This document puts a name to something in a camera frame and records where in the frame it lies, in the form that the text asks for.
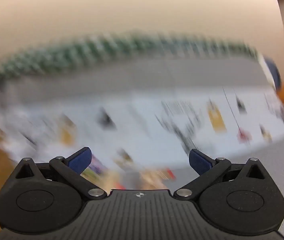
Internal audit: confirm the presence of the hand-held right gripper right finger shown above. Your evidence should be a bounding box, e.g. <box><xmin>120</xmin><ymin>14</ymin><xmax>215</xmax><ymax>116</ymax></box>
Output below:
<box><xmin>173</xmin><ymin>149</ymin><xmax>266</xmax><ymax>200</ymax></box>

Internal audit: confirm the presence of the printed grey white sofa cover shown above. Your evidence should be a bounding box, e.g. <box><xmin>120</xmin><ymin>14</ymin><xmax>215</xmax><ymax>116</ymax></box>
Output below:
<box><xmin>0</xmin><ymin>57</ymin><xmax>284</xmax><ymax>175</ymax></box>

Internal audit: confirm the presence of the green checked cloth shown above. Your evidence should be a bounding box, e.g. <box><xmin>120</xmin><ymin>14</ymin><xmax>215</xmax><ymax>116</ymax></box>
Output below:
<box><xmin>0</xmin><ymin>31</ymin><xmax>260</xmax><ymax>88</ymax></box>

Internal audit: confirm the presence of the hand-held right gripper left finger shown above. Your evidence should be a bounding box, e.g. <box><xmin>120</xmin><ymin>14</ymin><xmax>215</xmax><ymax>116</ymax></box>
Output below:
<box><xmin>14</xmin><ymin>147</ymin><xmax>107</xmax><ymax>200</ymax></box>

